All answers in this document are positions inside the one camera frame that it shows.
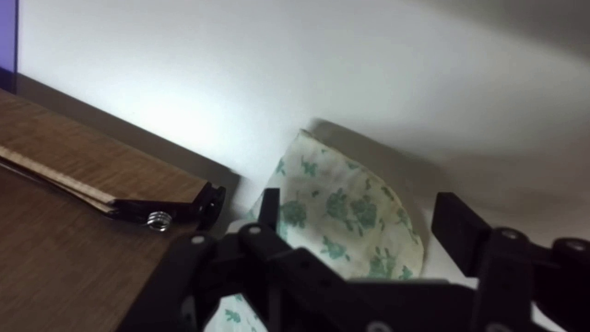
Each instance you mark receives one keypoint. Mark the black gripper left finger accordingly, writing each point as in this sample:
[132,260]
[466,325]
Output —
[259,258]

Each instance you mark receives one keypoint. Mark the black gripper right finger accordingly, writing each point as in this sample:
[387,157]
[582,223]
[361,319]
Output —
[510,277]

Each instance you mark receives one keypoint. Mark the white green floral cloth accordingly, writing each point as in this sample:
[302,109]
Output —
[344,203]

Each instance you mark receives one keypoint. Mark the brown wooden book stand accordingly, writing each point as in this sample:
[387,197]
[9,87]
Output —
[68,245]

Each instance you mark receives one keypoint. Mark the purple paper sheet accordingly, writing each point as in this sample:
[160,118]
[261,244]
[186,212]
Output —
[9,33]

